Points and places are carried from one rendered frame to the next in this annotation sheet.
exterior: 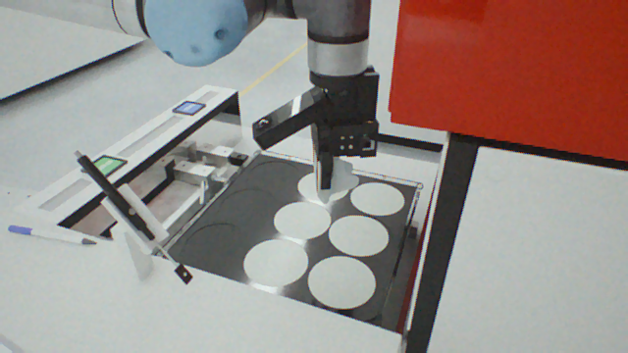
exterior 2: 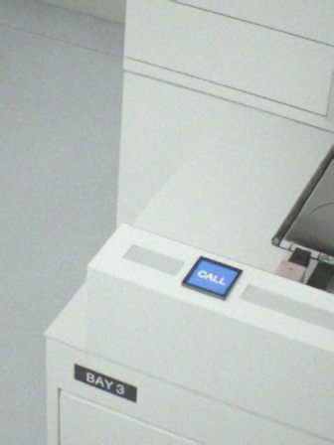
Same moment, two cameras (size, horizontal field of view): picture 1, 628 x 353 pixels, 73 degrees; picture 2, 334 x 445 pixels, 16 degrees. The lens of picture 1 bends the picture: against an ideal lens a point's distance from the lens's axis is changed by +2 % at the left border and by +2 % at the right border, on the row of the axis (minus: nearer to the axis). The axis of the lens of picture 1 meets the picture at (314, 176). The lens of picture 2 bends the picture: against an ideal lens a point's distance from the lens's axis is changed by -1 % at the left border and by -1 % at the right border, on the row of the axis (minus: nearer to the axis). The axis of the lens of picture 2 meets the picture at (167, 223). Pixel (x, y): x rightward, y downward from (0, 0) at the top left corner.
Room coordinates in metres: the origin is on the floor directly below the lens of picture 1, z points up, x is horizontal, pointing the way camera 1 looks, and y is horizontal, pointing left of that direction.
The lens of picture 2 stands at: (0.93, 1.38, 1.90)
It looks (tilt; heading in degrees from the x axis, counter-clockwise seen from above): 38 degrees down; 271
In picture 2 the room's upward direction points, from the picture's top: 5 degrees clockwise
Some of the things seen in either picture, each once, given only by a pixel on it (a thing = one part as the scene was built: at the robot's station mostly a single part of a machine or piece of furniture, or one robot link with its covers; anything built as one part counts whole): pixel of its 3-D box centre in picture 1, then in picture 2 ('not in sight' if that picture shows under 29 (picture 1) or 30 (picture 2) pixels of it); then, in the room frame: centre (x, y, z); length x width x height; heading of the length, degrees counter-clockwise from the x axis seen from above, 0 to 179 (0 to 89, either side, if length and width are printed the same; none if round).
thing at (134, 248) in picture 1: (139, 237); not in sight; (0.38, 0.21, 1.03); 0.06 x 0.04 x 0.13; 69
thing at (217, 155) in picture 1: (216, 154); (281, 289); (0.79, 0.22, 0.89); 0.08 x 0.03 x 0.03; 69
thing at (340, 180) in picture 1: (339, 182); not in sight; (0.50, -0.04, 1.03); 0.06 x 0.03 x 0.09; 99
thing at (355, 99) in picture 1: (340, 112); not in sight; (0.52, -0.04, 1.13); 0.09 x 0.08 x 0.12; 99
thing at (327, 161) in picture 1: (325, 160); not in sight; (0.49, -0.02, 1.07); 0.05 x 0.02 x 0.09; 9
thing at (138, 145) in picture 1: (158, 164); (309, 360); (0.76, 0.34, 0.89); 0.55 x 0.09 x 0.14; 159
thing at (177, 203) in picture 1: (174, 206); not in sight; (0.65, 0.27, 0.87); 0.36 x 0.08 x 0.03; 159
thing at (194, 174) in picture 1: (194, 173); not in sight; (0.72, 0.25, 0.89); 0.08 x 0.03 x 0.03; 69
